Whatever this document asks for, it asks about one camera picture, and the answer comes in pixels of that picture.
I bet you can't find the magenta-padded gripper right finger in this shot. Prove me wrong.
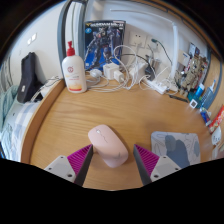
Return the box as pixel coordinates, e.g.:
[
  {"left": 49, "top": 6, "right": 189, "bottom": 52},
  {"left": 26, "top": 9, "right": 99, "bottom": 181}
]
[{"left": 133, "top": 143, "right": 182, "bottom": 186}]

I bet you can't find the blue snack packet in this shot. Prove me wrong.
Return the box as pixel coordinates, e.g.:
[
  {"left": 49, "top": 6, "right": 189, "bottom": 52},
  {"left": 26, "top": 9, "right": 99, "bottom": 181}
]
[{"left": 199, "top": 107, "right": 213, "bottom": 127}]

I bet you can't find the black pen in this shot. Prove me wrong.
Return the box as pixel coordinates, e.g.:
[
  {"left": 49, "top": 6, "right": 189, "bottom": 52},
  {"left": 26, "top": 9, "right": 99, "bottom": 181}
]
[{"left": 168, "top": 94, "right": 189, "bottom": 104}]

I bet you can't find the pink computer mouse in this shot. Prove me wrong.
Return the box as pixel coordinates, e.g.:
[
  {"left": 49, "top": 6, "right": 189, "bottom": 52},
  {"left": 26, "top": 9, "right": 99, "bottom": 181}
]
[{"left": 87, "top": 124, "right": 130, "bottom": 169}]

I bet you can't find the black bag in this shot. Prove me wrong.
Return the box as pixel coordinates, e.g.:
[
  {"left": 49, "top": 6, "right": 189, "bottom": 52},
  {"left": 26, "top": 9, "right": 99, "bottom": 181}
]
[{"left": 16, "top": 51, "right": 44, "bottom": 104}]

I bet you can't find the blue white-capped tube bottle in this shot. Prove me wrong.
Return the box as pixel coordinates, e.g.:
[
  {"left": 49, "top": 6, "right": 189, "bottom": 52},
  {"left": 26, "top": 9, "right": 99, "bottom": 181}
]
[{"left": 194, "top": 83, "right": 206, "bottom": 101}]

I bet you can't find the small white desk clock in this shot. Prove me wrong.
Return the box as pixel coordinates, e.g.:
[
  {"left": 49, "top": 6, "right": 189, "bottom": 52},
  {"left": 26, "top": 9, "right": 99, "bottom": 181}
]
[{"left": 189, "top": 98, "right": 200, "bottom": 109}]

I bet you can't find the grey blue-patterned mouse pad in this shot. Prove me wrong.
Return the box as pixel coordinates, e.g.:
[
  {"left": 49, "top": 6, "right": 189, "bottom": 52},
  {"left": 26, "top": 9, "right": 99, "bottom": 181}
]
[{"left": 150, "top": 130, "right": 202, "bottom": 169}]

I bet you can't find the blue spray bottle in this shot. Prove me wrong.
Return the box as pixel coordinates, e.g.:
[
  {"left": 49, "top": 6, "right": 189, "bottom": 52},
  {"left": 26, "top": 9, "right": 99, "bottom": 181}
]
[{"left": 199, "top": 79, "right": 217, "bottom": 110}]

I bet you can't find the glass jar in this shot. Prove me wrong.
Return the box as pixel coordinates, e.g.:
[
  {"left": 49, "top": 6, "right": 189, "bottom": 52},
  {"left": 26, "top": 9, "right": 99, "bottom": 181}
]
[{"left": 146, "top": 54, "right": 161, "bottom": 81}]

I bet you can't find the white wall socket panel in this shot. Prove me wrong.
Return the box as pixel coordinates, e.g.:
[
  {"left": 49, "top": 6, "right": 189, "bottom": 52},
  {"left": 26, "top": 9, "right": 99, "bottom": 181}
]
[{"left": 128, "top": 30, "right": 148, "bottom": 49}]

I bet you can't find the pale bedding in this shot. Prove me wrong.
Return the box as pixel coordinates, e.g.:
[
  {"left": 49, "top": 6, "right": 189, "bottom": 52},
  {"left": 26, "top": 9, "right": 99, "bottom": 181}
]
[{"left": 0, "top": 84, "right": 41, "bottom": 161}]

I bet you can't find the white coiled cable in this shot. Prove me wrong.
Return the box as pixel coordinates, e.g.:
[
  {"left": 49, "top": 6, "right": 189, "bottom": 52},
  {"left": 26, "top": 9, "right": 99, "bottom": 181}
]
[{"left": 87, "top": 44, "right": 148, "bottom": 93}]

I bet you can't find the white red-capped lotion bottle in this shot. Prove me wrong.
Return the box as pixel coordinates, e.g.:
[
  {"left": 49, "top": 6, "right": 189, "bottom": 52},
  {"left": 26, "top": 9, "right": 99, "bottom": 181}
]
[{"left": 61, "top": 40, "right": 88, "bottom": 94}]

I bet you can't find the dark robot model kit box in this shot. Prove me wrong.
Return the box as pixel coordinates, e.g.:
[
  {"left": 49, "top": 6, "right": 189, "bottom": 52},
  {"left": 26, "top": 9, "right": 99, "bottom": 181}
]
[{"left": 83, "top": 19, "right": 127, "bottom": 72}]

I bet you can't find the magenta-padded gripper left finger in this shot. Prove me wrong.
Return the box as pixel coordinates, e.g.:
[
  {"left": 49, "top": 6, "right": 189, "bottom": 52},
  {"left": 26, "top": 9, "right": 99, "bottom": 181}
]
[{"left": 43, "top": 143, "right": 94, "bottom": 187}]

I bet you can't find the tan robot figure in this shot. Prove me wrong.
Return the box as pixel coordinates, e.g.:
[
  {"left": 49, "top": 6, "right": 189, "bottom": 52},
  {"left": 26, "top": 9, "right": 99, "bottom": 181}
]
[{"left": 174, "top": 54, "right": 209, "bottom": 98}]

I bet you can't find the red yellow chips can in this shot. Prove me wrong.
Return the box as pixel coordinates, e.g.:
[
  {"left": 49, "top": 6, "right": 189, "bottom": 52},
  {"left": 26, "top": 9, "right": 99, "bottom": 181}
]
[{"left": 208, "top": 104, "right": 224, "bottom": 134}]

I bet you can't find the white charger block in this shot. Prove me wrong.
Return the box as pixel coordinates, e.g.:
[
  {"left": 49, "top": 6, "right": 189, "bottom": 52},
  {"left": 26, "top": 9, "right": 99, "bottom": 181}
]
[
  {"left": 102, "top": 62, "right": 120, "bottom": 80},
  {"left": 113, "top": 69, "right": 126, "bottom": 84}
]

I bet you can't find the white power strip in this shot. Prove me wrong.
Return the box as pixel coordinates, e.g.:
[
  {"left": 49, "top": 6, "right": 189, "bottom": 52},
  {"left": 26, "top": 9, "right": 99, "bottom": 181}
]
[{"left": 145, "top": 79, "right": 169, "bottom": 95}]

